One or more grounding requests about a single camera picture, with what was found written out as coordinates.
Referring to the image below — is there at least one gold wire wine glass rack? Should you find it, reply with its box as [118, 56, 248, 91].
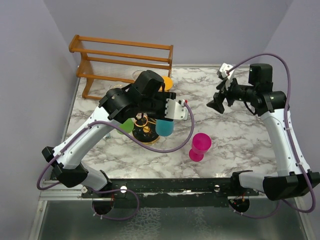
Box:
[132, 113, 160, 145]

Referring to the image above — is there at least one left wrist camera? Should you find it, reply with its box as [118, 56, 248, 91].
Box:
[164, 98, 189, 121]

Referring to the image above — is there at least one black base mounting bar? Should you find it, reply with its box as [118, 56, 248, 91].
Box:
[81, 177, 261, 210]

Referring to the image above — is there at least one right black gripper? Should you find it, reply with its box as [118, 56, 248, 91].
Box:
[207, 74, 257, 113]

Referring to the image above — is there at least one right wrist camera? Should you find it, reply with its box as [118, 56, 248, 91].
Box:
[217, 62, 235, 90]

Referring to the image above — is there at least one pink plastic goblet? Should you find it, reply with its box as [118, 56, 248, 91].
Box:
[188, 133, 212, 162]

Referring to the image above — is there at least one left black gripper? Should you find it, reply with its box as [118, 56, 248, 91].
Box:
[140, 93, 177, 121]

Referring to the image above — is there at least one orange plastic goblet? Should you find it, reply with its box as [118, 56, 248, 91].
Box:
[162, 76, 173, 92]

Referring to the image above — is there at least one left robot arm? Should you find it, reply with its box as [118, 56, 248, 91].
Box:
[42, 70, 177, 198]

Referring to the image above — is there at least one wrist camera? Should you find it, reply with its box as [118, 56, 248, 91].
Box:
[217, 62, 235, 90]
[164, 98, 189, 121]

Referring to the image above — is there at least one wooden dish rack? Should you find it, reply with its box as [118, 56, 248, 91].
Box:
[68, 34, 174, 100]

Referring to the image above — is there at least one blue plastic goblet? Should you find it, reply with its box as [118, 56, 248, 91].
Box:
[155, 119, 174, 137]

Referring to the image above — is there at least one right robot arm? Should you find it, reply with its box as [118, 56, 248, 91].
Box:
[207, 63, 320, 201]

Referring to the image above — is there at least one green plastic goblet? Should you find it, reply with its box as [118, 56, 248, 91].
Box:
[116, 118, 134, 135]

